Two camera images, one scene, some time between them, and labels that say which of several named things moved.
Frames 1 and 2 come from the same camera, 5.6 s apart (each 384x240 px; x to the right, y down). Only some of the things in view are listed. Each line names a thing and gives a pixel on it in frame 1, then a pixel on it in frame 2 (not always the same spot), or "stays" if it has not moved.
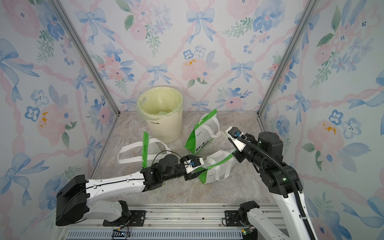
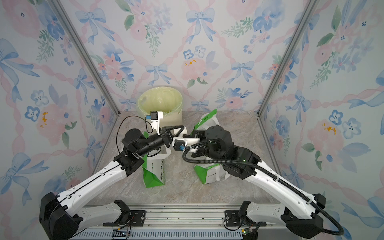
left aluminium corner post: (60, 8) stays
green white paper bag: (218, 165) stays
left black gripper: (190, 176) → (165, 136)
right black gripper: (238, 154) → (200, 133)
